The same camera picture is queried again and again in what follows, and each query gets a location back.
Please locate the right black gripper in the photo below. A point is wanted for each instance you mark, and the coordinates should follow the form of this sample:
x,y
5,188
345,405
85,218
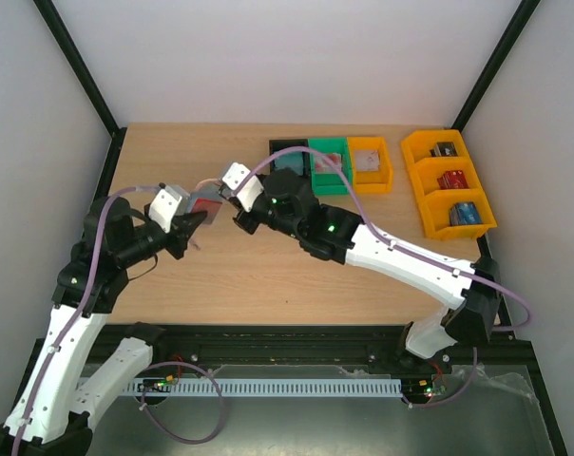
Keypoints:
x,y
241,214

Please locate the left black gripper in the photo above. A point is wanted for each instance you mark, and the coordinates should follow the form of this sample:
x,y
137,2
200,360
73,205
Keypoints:
x,y
182,232

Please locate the red credit card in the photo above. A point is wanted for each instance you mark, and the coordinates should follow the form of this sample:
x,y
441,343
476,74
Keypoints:
x,y
208,202

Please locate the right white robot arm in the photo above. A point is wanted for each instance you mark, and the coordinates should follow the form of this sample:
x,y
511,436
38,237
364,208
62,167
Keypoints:
x,y
284,202

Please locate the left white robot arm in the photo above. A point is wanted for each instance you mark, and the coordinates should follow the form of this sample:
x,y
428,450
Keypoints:
x,y
56,413

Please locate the teal card holders stack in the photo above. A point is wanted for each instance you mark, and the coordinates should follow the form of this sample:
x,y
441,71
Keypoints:
x,y
294,161

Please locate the red white card holders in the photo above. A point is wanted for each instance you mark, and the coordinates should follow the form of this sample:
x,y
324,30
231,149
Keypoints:
x,y
327,163

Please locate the clear card holders stack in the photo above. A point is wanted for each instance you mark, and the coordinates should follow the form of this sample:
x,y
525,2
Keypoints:
x,y
366,160

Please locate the yellow bin with red cards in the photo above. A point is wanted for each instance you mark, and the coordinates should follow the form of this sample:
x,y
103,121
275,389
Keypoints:
x,y
429,170

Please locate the yellow bin with black cards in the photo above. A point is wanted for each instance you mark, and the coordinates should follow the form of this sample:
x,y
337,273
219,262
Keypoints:
x,y
418,145

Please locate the yellow bin with blue cards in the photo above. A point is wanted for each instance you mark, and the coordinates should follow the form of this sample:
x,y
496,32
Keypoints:
x,y
435,207

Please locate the black card stack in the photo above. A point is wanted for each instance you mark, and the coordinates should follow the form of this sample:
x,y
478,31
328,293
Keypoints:
x,y
444,149

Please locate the red card stack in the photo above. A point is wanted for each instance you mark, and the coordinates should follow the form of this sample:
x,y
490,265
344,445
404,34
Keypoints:
x,y
453,179

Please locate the blue card stack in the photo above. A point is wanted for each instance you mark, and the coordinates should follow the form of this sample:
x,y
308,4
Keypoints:
x,y
464,213

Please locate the green storage bin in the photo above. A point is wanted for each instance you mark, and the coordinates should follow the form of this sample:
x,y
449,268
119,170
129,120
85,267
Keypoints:
x,y
331,184

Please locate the black storage bin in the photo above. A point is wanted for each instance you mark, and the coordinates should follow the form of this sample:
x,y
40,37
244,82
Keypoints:
x,y
277,145

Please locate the small yellow storage bin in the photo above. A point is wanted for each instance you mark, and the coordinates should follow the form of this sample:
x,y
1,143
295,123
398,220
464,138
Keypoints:
x,y
379,182

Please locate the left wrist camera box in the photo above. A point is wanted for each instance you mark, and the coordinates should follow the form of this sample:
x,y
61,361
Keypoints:
x,y
170,201

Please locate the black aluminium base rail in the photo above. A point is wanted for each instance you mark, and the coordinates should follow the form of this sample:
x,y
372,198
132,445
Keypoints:
x,y
379,348

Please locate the white slotted cable duct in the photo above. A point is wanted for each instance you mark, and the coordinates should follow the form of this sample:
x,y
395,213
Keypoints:
x,y
298,388

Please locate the left black frame post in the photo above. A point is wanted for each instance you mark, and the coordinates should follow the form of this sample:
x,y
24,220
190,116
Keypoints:
x,y
66,44

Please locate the black frame post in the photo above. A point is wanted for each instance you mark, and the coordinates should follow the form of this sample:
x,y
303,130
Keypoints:
x,y
515,27
66,44

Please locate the right black frame post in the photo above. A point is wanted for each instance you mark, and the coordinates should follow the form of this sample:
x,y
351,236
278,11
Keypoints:
x,y
515,27

